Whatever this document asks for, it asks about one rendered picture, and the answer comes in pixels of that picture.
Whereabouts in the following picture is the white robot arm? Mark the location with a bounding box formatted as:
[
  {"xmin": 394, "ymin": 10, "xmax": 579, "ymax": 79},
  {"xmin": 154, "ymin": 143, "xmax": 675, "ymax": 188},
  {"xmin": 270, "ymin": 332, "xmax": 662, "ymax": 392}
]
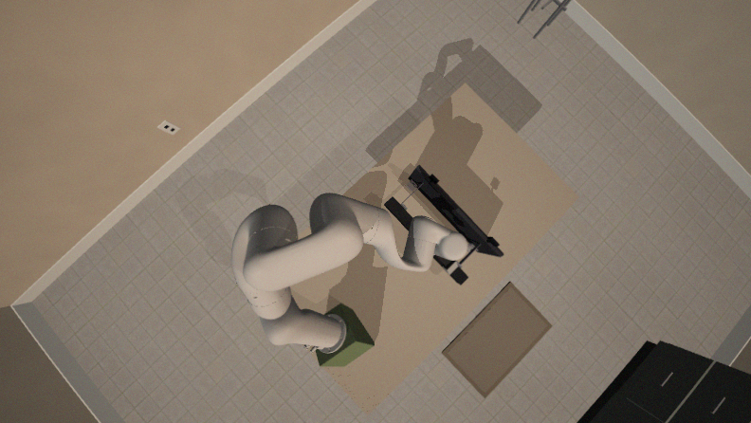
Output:
[{"xmin": 231, "ymin": 193, "xmax": 467, "ymax": 353}]

